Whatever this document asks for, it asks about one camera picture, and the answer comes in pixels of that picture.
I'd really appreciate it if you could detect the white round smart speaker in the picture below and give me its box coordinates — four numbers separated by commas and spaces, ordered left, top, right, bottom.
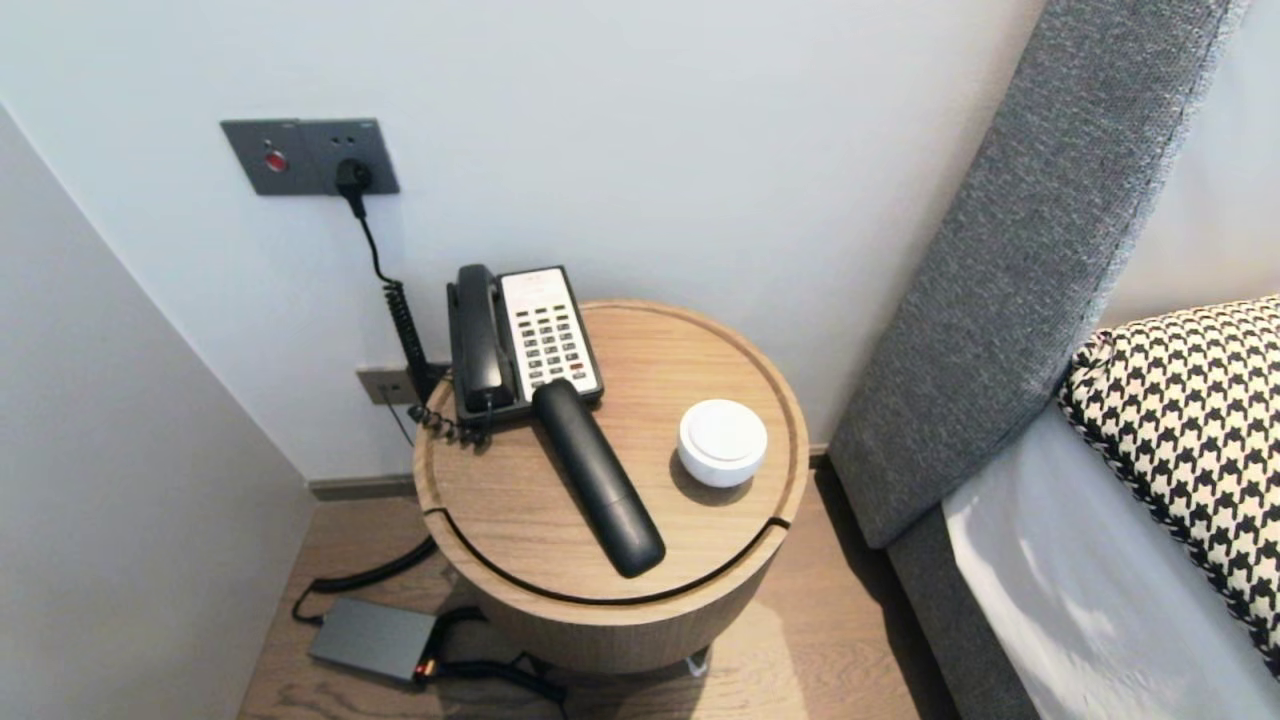
677, 399, 770, 489

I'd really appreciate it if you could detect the black TV remote control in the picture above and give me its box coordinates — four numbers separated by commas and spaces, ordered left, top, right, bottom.
531, 378, 668, 579

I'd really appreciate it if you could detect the round wooden side table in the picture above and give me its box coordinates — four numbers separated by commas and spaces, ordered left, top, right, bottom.
412, 298, 810, 677

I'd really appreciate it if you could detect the black telephone base white keypad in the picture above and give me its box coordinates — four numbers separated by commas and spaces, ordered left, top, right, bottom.
447, 265, 606, 433

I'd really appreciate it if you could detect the black telephone handset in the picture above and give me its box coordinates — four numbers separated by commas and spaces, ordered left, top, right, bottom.
454, 264, 521, 415

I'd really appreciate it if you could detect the black power plug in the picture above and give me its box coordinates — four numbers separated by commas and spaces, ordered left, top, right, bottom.
334, 159, 376, 221

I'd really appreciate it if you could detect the grey fabric headboard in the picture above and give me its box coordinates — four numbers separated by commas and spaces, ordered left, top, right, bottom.
827, 0, 1253, 551

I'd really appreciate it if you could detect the grey power adapter box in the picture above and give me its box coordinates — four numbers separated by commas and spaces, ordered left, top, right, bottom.
307, 597, 440, 687

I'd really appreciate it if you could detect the grey fabric bed base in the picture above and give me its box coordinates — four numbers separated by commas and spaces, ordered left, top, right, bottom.
886, 505, 1043, 720

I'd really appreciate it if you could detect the black white houndstooth pillow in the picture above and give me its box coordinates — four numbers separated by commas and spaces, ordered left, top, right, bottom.
1057, 294, 1280, 683

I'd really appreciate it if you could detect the black coiled handset cord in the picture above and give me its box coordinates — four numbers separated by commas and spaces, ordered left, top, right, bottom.
407, 385, 498, 449

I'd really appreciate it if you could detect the black power cable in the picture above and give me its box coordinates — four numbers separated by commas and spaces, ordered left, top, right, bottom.
292, 200, 449, 627

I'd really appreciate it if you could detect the small bronze wall outlet plate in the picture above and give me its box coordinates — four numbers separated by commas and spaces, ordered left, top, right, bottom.
356, 366, 423, 408

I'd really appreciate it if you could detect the black corrugated adapter output cable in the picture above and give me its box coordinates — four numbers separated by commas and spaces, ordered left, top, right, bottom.
420, 604, 569, 707

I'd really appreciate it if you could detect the grey wall socket panel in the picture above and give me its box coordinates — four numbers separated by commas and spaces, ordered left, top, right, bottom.
300, 119, 402, 197

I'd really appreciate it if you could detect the grey switch panel red button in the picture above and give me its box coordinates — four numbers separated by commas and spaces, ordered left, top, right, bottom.
221, 120, 309, 198

